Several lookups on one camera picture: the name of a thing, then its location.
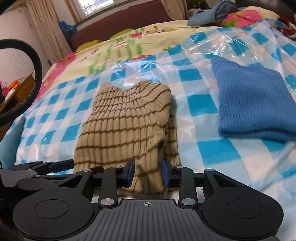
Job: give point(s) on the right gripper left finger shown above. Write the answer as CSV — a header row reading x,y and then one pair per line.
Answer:
x,y
113,179

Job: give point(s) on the blue plastic bag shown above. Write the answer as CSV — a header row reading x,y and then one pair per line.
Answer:
x,y
67,30

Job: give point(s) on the dark red headboard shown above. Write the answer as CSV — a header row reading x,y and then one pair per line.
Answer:
x,y
105,25

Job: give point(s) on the floral yellow pink quilt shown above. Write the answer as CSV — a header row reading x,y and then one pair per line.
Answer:
x,y
130,44

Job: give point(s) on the grey blue clothes pile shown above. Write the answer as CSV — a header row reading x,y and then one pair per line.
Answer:
x,y
216,14

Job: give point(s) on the tan striped knit sweater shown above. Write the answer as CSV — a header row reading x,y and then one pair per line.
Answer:
x,y
130,124

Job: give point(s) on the blue checkered bed sheet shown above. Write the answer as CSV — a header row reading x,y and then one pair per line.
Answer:
x,y
54,121

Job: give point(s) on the beige curtain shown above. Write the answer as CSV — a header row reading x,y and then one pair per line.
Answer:
x,y
47,25

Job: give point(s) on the wooden desk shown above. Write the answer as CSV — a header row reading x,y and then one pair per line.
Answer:
x,y
19,95

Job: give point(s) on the window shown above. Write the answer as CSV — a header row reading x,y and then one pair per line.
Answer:
x,y
92,6

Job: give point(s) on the orange items on desk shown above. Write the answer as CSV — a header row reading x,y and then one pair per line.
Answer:
x,y
13,85

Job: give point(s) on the blue knit sweater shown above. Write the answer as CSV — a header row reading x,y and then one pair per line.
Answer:
x,y
254,102

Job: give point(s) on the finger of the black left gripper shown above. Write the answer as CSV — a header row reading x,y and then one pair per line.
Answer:
x,y
44,168

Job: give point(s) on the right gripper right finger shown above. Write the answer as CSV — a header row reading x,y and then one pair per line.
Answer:
x,y
182,178

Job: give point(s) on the teal folded cloth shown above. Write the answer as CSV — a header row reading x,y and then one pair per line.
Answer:
x,y
10,143

